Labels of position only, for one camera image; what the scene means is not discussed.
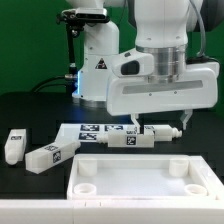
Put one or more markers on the white marker base plate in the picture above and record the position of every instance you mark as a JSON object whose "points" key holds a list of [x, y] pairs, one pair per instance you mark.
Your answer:
{"points": [[88, 132]]}

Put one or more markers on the white desk top tray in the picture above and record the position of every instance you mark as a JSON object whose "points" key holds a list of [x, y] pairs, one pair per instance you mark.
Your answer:
{"points": [[142, 177]]}

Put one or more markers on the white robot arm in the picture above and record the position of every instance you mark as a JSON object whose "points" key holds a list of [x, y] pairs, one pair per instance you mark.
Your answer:
{"points": [[155, 75]]}

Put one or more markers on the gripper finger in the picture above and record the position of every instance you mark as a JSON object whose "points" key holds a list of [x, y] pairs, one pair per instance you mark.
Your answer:
{"points": [[136, 123], [185, 117]]}

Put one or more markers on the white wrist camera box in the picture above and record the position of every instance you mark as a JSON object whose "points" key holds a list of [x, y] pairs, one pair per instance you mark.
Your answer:
{"points": [[133, 63]]}

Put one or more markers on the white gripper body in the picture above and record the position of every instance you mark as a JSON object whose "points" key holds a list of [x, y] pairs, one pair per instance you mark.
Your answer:
{"points": [[196, 88]]}

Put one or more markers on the white L-shaped obstacle fence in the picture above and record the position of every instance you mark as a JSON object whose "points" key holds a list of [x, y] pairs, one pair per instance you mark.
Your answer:
{"points": [[190, 210]]}

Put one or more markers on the black camera on stand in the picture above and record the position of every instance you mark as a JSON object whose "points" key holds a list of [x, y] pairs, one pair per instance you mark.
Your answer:
{"points": [[75, 20]]}

